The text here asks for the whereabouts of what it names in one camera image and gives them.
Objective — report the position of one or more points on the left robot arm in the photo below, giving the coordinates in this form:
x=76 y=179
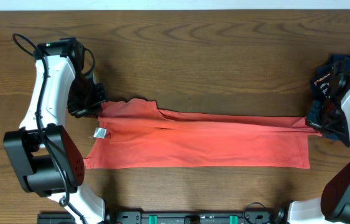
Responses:
x=45 y=159

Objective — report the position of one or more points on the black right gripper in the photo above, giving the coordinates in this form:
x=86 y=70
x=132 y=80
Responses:
x=313 y=120

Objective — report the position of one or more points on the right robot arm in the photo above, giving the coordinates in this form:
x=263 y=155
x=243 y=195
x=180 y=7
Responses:
x=332 y=207

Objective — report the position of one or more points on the dark printed folded garment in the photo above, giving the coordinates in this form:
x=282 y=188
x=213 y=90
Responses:
x=320 y=81

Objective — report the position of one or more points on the red Boyd soccer t-shirt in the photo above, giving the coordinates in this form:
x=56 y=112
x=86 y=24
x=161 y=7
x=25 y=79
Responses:
x=139 y=134

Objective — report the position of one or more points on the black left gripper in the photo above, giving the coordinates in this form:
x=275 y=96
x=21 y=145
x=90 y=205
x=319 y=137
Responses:
x=79 y=111

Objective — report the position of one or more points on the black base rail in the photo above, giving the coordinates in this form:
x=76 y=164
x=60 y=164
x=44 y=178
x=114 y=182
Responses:
x=134 y=217

